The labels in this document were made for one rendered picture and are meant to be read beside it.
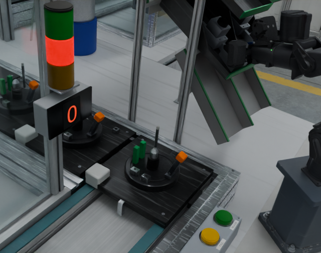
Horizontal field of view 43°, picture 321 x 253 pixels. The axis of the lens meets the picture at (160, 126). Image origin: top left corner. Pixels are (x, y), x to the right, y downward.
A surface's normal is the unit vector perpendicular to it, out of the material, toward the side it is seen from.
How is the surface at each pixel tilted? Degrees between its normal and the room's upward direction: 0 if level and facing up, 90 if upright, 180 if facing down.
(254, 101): 45
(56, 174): 90
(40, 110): 90
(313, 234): 90
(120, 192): 0
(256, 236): 0
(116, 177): 0
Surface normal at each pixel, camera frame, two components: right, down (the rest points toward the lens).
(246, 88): 0.59, -0.25
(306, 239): 0.34, 0.56
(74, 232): 0.11, -0.82
